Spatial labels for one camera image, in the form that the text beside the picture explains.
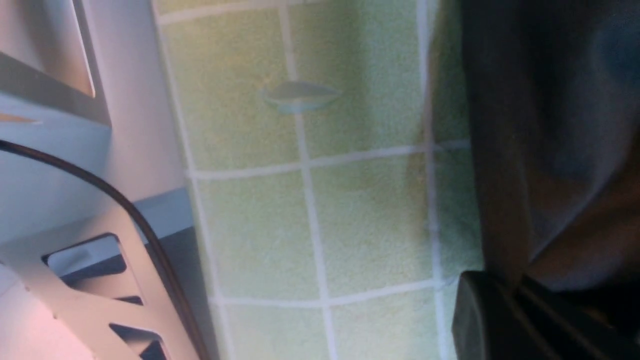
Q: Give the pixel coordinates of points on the white metal table frame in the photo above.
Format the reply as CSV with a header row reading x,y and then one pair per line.
x,y
98,253

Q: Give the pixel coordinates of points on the dark gray long-sleeve top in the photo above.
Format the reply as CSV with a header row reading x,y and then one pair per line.
x,y
553,104

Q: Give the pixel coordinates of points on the light green checkered tablecloth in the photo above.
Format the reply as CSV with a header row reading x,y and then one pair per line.
x,y
328,163

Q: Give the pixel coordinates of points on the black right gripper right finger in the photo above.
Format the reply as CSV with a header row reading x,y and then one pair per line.
x,y
568,331

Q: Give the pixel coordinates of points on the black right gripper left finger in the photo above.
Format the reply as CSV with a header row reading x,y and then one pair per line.
x,y
488,324

